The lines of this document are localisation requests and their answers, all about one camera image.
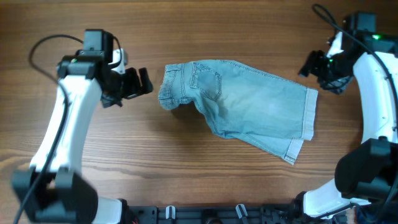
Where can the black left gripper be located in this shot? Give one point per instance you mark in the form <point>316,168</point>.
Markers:
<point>134,88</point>

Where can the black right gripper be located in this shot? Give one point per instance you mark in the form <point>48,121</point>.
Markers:
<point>312,66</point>

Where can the light blue denim shorts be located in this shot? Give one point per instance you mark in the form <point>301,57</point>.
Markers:
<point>241,102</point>

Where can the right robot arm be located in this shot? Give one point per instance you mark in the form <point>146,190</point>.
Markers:
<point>368,174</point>

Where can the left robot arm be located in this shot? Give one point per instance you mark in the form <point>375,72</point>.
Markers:
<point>52,189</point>

